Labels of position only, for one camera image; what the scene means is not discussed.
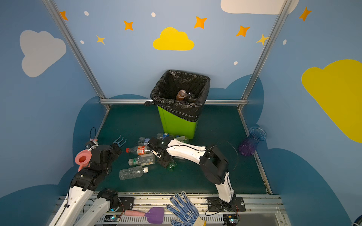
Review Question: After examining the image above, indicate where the black bin liner bag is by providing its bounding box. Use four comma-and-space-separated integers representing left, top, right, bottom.
150, 70, 211, 122

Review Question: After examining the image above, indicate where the clear bottle red cap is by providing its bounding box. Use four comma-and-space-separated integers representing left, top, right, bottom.
126, 146, 152, 155

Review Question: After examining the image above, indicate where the clear bottle green cap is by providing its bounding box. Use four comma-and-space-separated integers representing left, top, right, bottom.
128, 153, 156, 166

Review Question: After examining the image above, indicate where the brown sauce bottle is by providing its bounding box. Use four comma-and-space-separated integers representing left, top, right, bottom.
176, 89, 187, 101

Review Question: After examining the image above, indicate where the purple plastic vase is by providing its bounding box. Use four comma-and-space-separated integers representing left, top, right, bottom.
238, 127, 267, 156

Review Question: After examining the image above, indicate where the blue label water bottle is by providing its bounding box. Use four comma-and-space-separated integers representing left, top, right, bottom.
138, 137, 150, 146

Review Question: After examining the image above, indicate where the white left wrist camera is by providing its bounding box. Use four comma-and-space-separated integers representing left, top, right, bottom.
85, 139, 99, 150

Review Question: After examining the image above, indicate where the clear bottle white cap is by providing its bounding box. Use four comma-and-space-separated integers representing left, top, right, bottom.
119, 166, 149, 180

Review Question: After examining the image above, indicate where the blue dotted work glove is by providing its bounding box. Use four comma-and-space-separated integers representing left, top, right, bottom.
166, 191, 206, 226

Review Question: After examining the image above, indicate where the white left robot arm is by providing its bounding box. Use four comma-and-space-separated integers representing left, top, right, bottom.
50, 143, 122, 226

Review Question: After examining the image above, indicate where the clear bottle orange label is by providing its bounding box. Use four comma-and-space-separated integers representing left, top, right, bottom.
184, 92, 197, 103

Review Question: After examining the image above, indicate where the purple toy shovel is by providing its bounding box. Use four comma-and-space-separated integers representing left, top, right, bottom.
124, 207, 165, 225

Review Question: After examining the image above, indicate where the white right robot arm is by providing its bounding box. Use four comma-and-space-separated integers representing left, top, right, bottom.
147, 137, 246, 211

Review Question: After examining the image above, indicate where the aluminium frame rail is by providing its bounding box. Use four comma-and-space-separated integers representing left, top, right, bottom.
99, 98, 248, 106

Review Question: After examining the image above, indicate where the pink toy watering can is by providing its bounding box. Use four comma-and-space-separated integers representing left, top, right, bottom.
74, 150, 92, 171

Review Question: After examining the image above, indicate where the blue label bottle behind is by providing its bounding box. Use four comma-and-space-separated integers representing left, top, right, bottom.
156, 133, 169, 140

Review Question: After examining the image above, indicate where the green bottle yellow cap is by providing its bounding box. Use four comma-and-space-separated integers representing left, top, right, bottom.
167, 161, 177, 172

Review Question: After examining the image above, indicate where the green plastic bin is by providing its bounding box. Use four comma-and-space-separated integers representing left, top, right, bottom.
157, 106, 199, 139

